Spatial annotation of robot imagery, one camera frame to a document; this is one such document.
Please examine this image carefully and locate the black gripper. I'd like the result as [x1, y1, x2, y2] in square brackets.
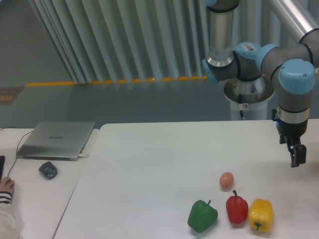
[271, 108, 309, 168]

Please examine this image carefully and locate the red bell pepper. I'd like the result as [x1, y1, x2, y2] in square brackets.
[226, 190, 248, 225]

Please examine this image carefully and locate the white sleeved forearm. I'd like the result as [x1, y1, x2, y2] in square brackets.
[0, 191, 19, 239]

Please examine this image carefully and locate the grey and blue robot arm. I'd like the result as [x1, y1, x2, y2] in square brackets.
[202, 0, 319, 167]

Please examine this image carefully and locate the person's hand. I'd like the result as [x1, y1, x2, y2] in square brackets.
[0, 177, 15, 194]

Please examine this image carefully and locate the yellow bell pepper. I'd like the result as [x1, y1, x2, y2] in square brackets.
[248, 199, 274, 233]

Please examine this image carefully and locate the brown egg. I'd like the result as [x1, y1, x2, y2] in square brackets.
[219, 172, 234, 188]

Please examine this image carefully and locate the green bell pepper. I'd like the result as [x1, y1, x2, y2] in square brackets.
[187, 200, 218, 233]

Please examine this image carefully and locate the white usb plug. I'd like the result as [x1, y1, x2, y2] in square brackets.
[79, 154, 89, 158]

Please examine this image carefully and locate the silver laptop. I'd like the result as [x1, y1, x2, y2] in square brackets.
[17, 121, 95, 161]

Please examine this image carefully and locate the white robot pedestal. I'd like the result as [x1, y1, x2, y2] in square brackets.
[224, 76, 274, 120]

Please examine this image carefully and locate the black cable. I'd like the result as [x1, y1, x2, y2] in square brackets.
[0, 127, 35, 178]

